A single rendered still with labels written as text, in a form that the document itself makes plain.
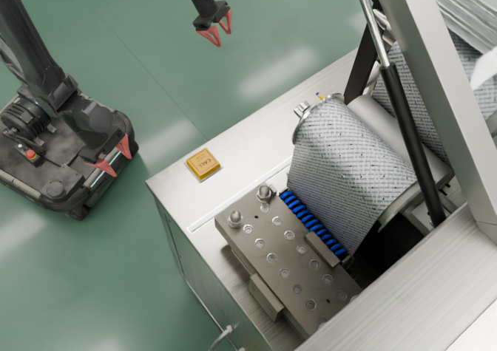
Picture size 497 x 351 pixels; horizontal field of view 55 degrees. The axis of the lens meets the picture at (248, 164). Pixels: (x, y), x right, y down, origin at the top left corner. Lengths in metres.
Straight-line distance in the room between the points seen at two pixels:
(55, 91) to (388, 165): 0.69
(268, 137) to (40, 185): 1.16
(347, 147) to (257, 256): 0.35
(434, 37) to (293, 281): 0.76
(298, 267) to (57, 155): 1.42
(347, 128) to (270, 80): 1.78
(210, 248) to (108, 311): 1.02
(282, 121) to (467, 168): 1.02
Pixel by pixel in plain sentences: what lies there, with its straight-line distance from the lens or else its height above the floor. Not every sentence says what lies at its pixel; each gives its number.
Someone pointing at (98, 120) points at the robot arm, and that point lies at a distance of 1.06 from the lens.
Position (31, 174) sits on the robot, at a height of 0.24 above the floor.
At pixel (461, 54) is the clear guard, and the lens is 0.48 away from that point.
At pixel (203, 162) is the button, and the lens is 1.34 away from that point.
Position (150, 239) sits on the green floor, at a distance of 2.26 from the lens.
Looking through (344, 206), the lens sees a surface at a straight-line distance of 1.02.
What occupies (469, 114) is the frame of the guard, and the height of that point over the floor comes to 1.75.
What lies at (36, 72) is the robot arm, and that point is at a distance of 1.03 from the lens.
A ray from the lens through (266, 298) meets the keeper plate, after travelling 1.10.
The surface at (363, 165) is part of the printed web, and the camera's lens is 0.93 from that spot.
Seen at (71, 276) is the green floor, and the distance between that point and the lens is 2.28.
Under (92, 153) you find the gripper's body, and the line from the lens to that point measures 1.15.
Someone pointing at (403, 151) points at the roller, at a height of 1.23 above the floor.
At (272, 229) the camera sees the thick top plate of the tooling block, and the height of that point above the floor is 1.03.
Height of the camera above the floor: 2.08
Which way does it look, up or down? 61 degrees down
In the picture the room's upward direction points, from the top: 3 degrees clockwise
